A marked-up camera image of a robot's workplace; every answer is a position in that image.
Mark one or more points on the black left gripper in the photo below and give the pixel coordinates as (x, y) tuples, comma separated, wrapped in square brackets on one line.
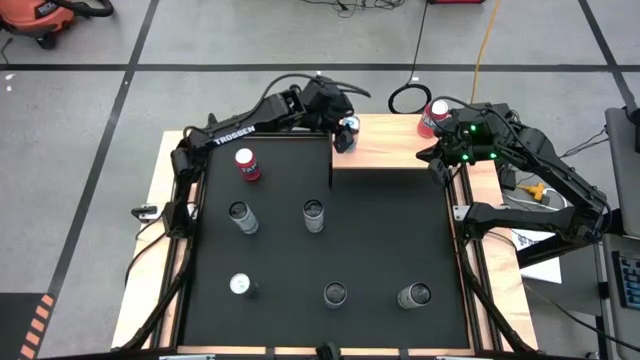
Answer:
[(327, 106)]

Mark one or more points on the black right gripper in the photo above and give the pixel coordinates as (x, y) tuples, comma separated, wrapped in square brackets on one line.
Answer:
[(465, 142)]

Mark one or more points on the blue soda can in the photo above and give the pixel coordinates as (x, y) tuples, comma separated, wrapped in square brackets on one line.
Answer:
[(351, 125)]

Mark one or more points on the red Fanta can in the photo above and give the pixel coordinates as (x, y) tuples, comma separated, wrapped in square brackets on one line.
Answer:
[(429, 122), (248, 167)]

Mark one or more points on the white Celsius can yellow band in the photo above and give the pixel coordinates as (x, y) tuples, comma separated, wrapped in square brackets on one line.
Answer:
[(314, 217)]

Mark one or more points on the silver Celsius Arctic Vibe can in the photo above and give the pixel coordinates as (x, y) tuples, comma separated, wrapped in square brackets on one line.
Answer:
[(335, 295)]

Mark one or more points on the white-lidded slim can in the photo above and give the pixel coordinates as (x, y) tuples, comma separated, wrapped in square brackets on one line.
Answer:
[(240, 284)]

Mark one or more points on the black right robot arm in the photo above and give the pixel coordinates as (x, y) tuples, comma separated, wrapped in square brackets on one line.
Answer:
[(565, 175)]

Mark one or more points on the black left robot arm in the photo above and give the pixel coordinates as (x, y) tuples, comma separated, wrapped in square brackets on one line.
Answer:
[(235, 135)]

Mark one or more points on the grey slim beverage can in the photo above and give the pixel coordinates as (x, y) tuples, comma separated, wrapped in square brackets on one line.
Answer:
[(412, 296)]

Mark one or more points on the black power brick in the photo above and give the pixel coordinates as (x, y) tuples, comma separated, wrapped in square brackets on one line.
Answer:
[(509, 177)]

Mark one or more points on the black table mat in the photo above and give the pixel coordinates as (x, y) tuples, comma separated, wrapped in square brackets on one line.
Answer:
[(380, 240)]

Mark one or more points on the yellow power plug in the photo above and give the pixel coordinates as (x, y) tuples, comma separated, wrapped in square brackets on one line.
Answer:
[(534, 191)]

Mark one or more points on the white Celsius can blue band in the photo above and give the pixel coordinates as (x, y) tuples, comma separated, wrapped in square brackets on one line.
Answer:
[(245, 220)]

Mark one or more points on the white printed paper sheet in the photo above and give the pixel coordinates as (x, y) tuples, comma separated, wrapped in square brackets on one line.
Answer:
[(545, 270)]

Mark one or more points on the grey equipment cart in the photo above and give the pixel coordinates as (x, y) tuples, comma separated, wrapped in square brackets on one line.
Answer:
[(625, 175)]

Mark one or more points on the black table clamp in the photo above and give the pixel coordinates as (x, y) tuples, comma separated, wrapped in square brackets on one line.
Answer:
[(145, 213)]

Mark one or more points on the blue-keyed keypad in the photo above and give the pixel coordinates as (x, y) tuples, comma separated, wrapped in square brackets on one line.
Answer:
[(629, 280)]

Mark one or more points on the orange shop vacuum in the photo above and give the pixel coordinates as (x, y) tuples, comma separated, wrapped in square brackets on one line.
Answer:
[(35, 15)]

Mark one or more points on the wooden shelf black frame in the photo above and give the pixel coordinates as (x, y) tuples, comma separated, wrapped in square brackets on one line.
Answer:
[(385, 145)]

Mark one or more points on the white corner bracket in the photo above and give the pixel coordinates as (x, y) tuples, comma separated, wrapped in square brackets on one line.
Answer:
[(459, 212)]

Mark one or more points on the black aluminium table frame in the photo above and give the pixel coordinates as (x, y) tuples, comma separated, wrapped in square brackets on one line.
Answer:
[(270, 133)]

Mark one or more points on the black table-level camera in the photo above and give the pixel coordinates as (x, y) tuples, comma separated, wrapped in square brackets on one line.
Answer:
[(328, 351)]

